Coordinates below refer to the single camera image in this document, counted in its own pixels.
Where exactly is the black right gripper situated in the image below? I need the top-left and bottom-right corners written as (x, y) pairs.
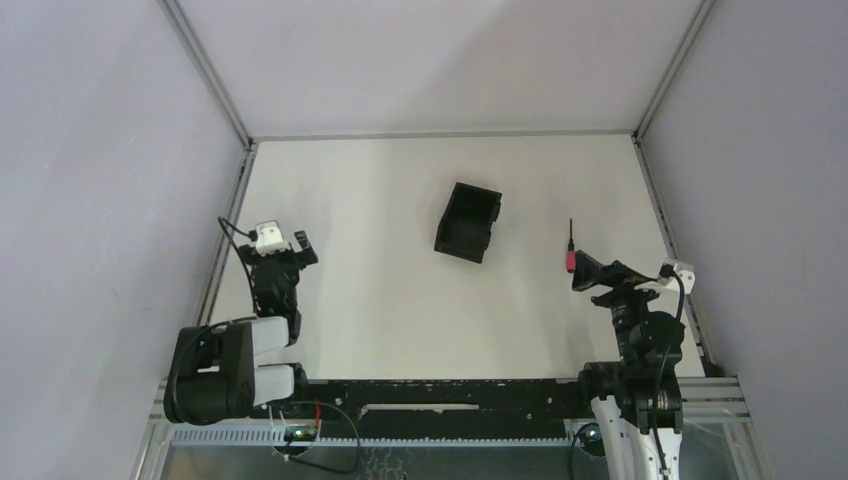
top-left (572, 249), bottom-right (671, 366)

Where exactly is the red handled screwdriver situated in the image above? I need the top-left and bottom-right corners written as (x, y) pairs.
top-left (565, 219), bottom-right (576, 273)

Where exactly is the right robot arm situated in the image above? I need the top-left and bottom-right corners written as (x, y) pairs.
top-left (566, 250), bottom-right (694, 479)

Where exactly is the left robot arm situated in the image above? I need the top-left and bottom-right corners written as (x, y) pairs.
top-left (163, 222), bottom-right (318, 426)

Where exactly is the black plastic bin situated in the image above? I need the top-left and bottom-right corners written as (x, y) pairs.
top-left (434, 182), bottom-right (502, 264)

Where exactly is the right circuit board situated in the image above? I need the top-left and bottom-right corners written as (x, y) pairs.
top-left (581, 426), bottom-right (602, 446)

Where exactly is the circuit board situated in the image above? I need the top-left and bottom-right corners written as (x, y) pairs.
top-left (581, 426), bottom-right (602, 446)
top-left (283, 426), bottom-right (319, 443)

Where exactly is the left circuit board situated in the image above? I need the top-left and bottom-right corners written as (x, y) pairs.
top-left (283, 426), bottom-right (319, 443)

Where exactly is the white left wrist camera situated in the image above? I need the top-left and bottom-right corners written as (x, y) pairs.
top-left (251, 220), bottom-right (292, 256)

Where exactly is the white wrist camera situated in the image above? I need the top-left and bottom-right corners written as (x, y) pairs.
top-left (635, 258), bottom-right (696, 296)
top-left (251, 220), bottom-right (292, 256)

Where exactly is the aluminium frame rail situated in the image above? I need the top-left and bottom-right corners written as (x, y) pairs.
top-left (193, 142), bottom-right (258, 326)

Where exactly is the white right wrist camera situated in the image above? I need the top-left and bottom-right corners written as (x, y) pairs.
top-left (635, 258), bottom-right (696, 296)

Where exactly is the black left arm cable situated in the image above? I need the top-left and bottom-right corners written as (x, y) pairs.
top-left (217, 215), bottom-right (260, 313)

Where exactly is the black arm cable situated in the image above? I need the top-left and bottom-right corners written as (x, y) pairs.
top-left (645, 271), bottom-right (688, 480)
top-left (217, 215), bottom-right (260, 313)

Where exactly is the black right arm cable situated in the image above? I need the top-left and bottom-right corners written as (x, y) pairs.
top-left (645, 271), bottom-right (688, 480)

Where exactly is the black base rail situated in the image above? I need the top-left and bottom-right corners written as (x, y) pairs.
top-left (296, 379), bottom-right (594, 439)

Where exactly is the white slotted cable duct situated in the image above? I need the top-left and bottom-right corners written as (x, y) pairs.
top-left (170, 425), bottom-right (572, 447)

